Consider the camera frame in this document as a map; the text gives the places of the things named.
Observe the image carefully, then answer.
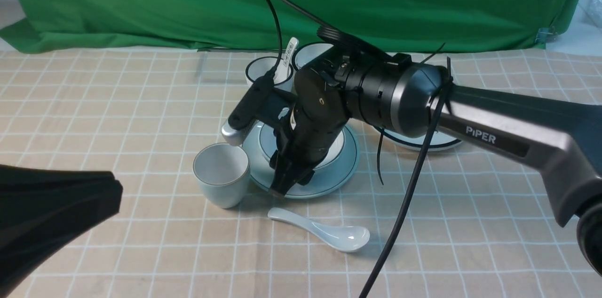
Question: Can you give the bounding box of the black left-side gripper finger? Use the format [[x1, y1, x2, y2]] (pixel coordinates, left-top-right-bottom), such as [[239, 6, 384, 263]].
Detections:
[[0, 165, 123, 296]]

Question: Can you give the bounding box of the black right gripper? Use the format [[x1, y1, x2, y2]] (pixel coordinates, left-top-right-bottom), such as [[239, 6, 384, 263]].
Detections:
[[269, 46, 377, 196]]

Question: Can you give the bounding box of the pale grey-rimmed cup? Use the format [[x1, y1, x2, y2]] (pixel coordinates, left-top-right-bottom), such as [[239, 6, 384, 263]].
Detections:
[[193, 142, 250, 209]]

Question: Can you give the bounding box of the white ceramic soup spoon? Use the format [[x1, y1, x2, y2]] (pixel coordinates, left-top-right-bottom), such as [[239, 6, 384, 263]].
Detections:
[[267, 207, 371, 253]]

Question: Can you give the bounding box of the pale grey-rimmed bowl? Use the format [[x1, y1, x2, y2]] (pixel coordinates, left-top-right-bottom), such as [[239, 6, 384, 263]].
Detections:
[[255, 123, 345, 169]]

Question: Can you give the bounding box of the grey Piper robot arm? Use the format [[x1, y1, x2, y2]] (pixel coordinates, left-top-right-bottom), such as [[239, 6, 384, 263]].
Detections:
[[1, 49, 601, 298]]

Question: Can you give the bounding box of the pale green-rimmed plate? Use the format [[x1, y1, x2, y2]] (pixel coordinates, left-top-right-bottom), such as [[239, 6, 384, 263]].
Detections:
[[242, 124, 360, 199]]

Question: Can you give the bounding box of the white printed spoon in cup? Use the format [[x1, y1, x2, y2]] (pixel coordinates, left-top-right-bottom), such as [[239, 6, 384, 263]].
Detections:
[[274, 37, 299, 83]]

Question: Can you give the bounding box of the black-rimmed white cup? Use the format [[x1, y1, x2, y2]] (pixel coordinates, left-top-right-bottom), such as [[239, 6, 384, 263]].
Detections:
[[245, 56, 294, 92]]

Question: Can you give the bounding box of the black-rimmed white bowl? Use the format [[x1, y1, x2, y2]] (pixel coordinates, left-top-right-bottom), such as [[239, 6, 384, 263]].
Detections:
[[292, 42, 333, 71]]

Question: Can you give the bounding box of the black-rimmed illustrated plate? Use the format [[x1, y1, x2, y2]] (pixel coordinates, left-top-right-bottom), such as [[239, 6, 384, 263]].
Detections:
[[372, 126, 462, 152]]

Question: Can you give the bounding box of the beige checkered tablecloth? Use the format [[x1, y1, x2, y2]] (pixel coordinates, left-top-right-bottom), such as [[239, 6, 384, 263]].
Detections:
[[0, 50, 601, 298]]

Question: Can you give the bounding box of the green backdrop cloth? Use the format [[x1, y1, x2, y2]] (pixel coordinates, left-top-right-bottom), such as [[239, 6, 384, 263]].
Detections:
[[1, 0, 578, 54]]

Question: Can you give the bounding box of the metal clip on backdrop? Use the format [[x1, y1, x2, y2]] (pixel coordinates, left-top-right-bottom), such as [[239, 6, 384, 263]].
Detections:
[[535, 27, 558, 45]]

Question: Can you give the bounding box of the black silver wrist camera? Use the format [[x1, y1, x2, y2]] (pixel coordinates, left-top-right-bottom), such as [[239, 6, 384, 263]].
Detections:
[[222, 75, 296, 146]]

